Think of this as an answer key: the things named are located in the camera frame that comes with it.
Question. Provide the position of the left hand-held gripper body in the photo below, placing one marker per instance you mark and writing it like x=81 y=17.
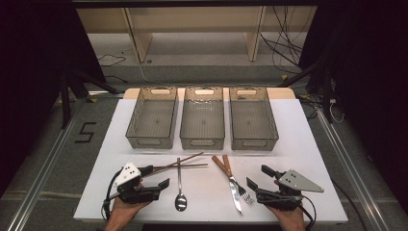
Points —
x=127 y=174

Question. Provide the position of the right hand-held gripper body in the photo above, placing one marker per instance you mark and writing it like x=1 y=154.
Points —
x=296 y=182

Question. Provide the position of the metal spoon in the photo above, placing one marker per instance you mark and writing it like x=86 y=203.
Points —
x=180 y=202

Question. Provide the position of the brown wooden chopstick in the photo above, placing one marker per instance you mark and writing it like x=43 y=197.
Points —
x=186 y=159
x=192 y=166

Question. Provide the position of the grey transparent plastic bin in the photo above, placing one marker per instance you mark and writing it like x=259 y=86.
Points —
x=251 y=121
x=202 y=121
x=154 y=119

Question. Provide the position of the person's left hand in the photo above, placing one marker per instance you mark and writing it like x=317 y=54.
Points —
x=123 y=211

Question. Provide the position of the person's right hand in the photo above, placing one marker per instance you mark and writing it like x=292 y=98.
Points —
x=291 y=220

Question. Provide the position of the white table sheet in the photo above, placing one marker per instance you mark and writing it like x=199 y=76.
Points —
x=208 y=192

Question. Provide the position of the black tripod stand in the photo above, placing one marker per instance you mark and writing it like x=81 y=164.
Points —
x=327 y=96
x=65 y=96

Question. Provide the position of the beige wooden shelf unit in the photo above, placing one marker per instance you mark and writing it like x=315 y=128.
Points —
x=138 y=41

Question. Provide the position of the black curtain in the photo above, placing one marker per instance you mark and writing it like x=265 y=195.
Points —
x=32 y=64
x=369 y=64

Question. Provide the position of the short aluminium floor rail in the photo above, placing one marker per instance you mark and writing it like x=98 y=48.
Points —
x=106 y=94

